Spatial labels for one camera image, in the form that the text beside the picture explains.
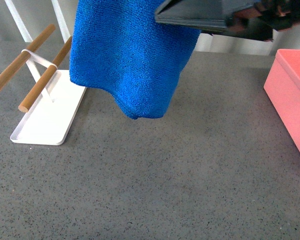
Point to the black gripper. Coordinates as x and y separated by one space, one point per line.
246 19

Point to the blue microfiber cloth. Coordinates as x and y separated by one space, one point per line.
142 81

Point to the pink plastic bin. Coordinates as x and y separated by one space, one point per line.
283 89

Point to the white curtain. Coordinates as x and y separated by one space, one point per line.
124 24

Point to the white towel rack stand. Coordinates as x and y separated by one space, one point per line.
49 119

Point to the right wooden rack bar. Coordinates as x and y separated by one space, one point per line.
39 86

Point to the wooden rack bar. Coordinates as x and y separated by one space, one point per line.
39 86
21 59

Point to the left wooden rack bar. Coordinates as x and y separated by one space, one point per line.
21 59

